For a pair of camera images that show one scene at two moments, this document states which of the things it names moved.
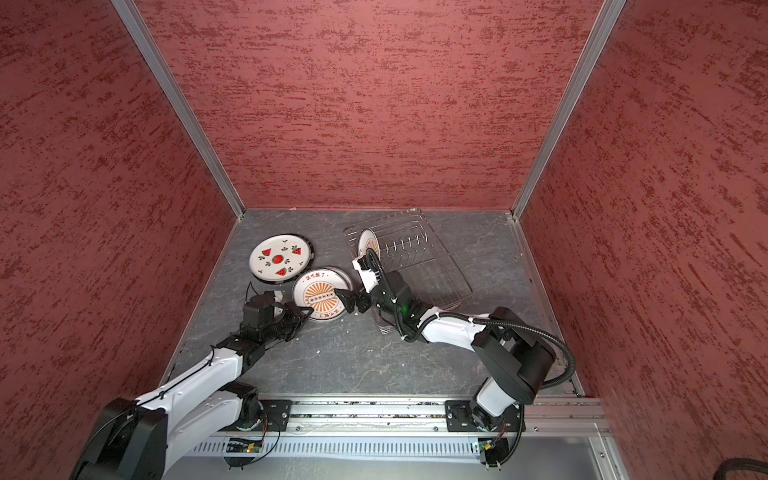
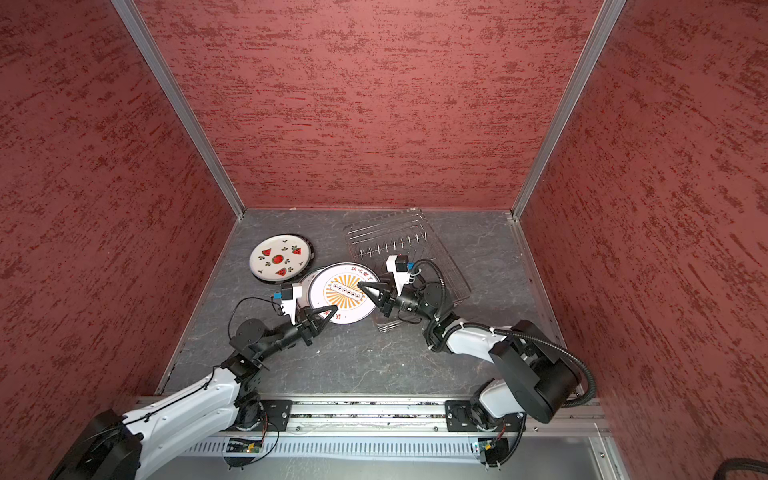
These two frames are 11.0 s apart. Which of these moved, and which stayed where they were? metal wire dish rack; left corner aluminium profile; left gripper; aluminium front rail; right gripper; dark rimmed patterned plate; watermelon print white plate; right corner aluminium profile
Moved: right gripper; left gripper
Stayed: right corner aluminium profile; left corner aluminium profile; aluminium front rail; metal wire dish rack; watermelon print white plate; dark rimmed patterned plate
